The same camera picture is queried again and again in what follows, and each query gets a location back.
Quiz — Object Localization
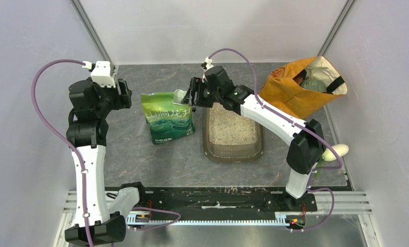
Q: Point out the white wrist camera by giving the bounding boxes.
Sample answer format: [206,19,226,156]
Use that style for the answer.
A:
[200,57,214,72]
[82,61,116,89]

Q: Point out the brown translucent litter box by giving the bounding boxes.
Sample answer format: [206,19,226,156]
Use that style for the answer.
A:
[202,103,264,163]

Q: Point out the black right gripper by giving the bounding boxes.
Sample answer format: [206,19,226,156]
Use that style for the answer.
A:
[181,76,222,108]

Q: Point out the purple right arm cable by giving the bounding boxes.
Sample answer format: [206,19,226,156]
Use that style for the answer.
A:
[207,48,344,232]

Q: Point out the orange paper tote bag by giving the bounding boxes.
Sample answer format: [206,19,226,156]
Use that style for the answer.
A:
[259,56,348,119]

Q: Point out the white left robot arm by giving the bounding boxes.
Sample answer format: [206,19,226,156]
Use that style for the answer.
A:
[64,78,148,246]

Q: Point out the green knitted ball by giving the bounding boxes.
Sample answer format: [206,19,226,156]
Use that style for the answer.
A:
[300,78,327,93]

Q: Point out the aluminium front frame rail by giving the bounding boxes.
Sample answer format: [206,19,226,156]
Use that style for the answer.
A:
[63,191,372,215]

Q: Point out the white toy radish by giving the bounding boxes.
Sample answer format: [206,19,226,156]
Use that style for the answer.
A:
[314,144,349,176]

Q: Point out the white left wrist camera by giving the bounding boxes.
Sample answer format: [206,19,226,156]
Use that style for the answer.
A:
[82,61,116,89]

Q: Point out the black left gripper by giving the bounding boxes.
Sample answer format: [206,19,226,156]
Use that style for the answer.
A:
[91,77,132,117]

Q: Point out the white toothed cable strip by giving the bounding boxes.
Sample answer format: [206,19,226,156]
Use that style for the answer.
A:
[126,214,292,227]

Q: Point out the aluminium frame post right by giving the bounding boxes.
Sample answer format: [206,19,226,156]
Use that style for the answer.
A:
[317,0,356,56]

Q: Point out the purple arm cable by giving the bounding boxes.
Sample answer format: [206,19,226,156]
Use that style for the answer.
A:
[207,48,344,232]
[31,59,182,247]

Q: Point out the aluminium frame post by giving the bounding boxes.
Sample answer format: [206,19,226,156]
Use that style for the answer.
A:
[69,0,117,71]
[317,0,356,56]

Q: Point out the green cat litter bag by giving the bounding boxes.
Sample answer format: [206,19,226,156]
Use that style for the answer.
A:
[141,92,195,145]

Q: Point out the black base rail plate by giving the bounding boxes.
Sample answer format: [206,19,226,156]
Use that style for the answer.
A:
[102,185,353,222]

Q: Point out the aluminium frame post left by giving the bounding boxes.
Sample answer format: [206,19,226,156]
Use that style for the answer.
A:
[69,0,117,71]

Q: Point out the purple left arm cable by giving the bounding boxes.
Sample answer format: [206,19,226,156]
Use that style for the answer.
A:
[31,59,182,247]

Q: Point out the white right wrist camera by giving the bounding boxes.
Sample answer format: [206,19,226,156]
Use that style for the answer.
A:
[200,57,214,72]

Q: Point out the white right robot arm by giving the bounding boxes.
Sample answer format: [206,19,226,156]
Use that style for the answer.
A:
[173,66,325,210]

